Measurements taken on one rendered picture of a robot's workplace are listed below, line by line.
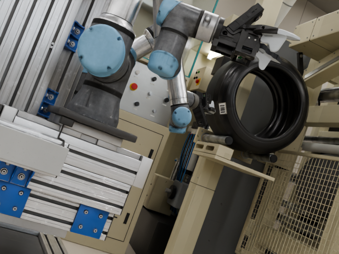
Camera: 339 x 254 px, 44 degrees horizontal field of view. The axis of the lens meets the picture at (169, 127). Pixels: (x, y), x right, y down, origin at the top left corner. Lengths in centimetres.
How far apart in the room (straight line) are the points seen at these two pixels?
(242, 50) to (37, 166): 57
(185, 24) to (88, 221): 60
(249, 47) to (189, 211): 163
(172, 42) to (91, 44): 20
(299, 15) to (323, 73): 517
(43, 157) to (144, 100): 185
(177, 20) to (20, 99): 53
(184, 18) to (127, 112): 172
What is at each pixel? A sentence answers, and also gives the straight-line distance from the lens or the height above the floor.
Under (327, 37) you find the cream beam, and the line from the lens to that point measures 251.
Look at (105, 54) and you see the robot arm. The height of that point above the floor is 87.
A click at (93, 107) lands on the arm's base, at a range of 114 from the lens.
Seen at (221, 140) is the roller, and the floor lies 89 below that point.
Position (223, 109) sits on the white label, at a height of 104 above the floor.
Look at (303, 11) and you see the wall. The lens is 783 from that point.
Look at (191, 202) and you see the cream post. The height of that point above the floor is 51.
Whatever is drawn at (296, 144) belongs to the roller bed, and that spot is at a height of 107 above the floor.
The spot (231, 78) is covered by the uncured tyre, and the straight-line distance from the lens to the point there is 221.
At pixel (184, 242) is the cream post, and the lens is 259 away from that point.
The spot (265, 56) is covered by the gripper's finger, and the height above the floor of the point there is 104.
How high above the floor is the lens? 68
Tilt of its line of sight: 5 degrees up
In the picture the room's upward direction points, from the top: 20 degrees clockwise
